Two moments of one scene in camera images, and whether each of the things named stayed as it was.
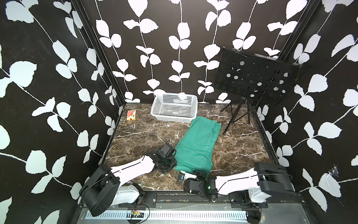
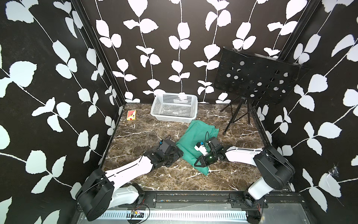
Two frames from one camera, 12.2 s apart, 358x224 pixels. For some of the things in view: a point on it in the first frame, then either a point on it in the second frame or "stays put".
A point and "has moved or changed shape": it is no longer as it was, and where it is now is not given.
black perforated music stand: x=246 y=77 stays put
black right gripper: x=202 y=176 → x=203 y=161
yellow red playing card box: x=131 y=115 stays put
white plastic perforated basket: x=177 y=107 stays put
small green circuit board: x=136 y=214 stays put
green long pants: x=196 y=149 has moved or changed shape
